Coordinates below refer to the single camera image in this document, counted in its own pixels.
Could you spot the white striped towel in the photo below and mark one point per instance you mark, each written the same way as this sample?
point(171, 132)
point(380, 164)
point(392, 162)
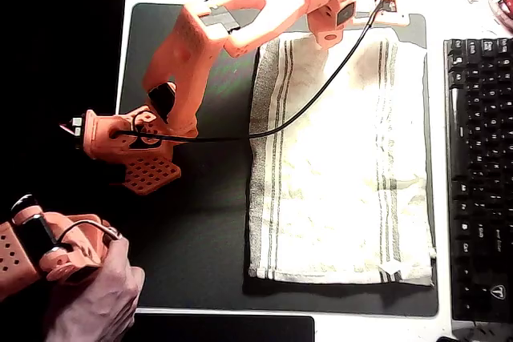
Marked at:
point(340, 178)

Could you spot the orange leader arm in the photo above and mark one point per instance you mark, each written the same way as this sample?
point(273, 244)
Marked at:
point(16, 254)

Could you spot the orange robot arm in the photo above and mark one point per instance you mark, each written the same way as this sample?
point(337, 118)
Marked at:
point(180, 57)

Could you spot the person's bare hand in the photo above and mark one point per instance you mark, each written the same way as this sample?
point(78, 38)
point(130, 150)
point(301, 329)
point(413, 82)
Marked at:
point(92, 306)

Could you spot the dark desk mat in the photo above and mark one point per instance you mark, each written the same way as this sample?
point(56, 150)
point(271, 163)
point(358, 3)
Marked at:
point(228, 89)

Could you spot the black keyboard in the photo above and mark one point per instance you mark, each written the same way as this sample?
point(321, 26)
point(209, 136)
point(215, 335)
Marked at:
point(481, 158)

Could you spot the black tablet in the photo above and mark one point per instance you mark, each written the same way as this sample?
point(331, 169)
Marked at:
point(224, 330)

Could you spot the dark object at desk edge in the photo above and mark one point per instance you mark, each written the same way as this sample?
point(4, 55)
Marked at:
point(469, 336)

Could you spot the orange camera mount plate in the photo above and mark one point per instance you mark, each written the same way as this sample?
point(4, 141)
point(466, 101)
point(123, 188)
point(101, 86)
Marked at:
point(397, 18)

